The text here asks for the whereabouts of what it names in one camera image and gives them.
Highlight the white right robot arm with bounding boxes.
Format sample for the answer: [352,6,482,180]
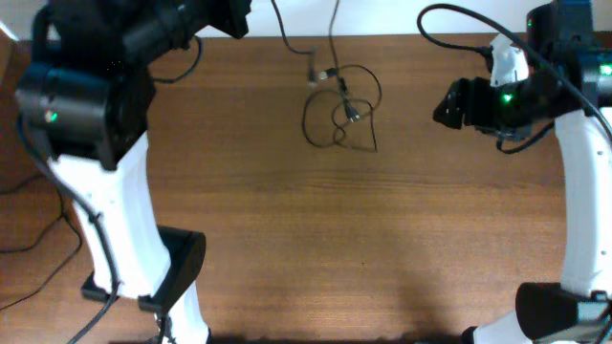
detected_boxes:
[433,0,611,343]

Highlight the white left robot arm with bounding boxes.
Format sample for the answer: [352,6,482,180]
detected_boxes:
[15,0,251,343]

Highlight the black cable bundle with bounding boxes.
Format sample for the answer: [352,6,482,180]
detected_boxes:
[270,0,383,154]

